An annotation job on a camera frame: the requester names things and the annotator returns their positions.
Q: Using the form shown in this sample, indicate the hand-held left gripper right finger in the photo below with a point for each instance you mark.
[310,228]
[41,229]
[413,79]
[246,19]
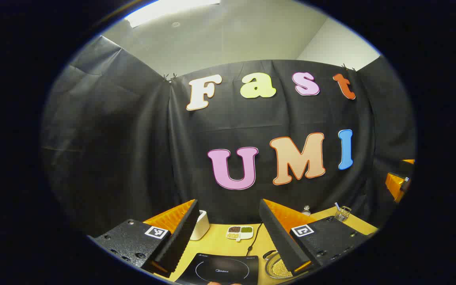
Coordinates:
[277,233]

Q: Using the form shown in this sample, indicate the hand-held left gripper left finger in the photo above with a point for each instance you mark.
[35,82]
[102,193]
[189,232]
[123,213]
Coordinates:
[180,233]

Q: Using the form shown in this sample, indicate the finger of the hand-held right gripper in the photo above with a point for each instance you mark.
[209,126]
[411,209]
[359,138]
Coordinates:
[394,182]

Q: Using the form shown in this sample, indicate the pile of yellow soybeans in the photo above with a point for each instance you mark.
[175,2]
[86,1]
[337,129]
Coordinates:
[280,270]

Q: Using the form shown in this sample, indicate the black induction cooktop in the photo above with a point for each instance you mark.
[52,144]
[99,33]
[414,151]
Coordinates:
[220,271]

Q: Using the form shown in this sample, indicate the white toaster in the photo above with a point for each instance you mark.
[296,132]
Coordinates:
[200,227]

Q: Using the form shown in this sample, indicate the white divided dish of beans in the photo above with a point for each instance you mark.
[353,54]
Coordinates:
[239,233]

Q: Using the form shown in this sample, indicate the ribbed glass cup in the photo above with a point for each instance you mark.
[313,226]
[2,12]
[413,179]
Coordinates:
[342,214]

